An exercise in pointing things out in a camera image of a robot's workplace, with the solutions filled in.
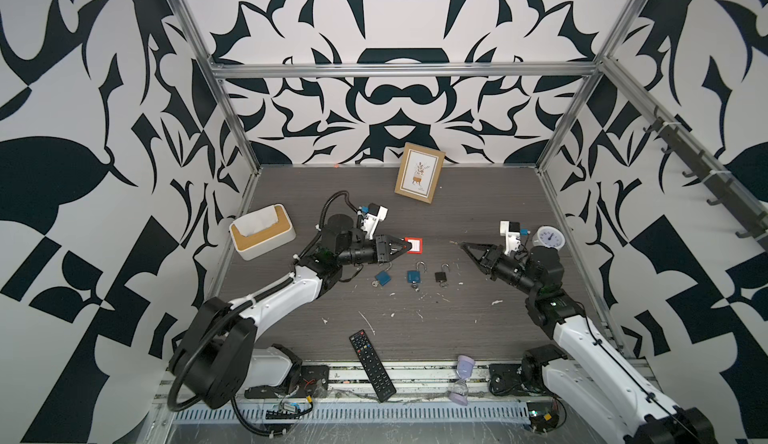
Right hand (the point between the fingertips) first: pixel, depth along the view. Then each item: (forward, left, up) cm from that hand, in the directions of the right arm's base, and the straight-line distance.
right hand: (464, 247), depth 74 cm
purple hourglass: (-27, +2, -21) cm, 34 cm away
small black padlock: (+2, +3, -21) cm, 21 cm away
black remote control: (-25, +21, -19) cm, 38 cm away
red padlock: (+1, +12, 0) cm, 12 cm away
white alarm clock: (+15, -33, -20) cm, 41 cm away
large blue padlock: (+2, +20, -21) cm, 29 cm away
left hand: (0, +13, +2) cm, 13 cm away
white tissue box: (+15, +58, -14) cm, 62 cm away
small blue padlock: (+2, +11, -21) cm, 23 cm away
